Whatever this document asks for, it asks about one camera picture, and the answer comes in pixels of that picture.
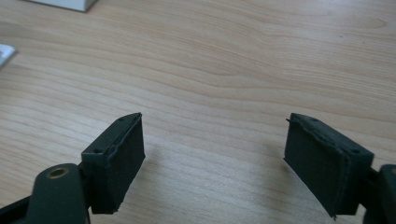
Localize expandable metal bookend rack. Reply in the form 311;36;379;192
26;0;98;13

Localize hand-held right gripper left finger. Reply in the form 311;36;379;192
80;112;147;216

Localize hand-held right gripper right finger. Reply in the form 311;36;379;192
283;112;375;220

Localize white book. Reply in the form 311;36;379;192
0;43;17;70

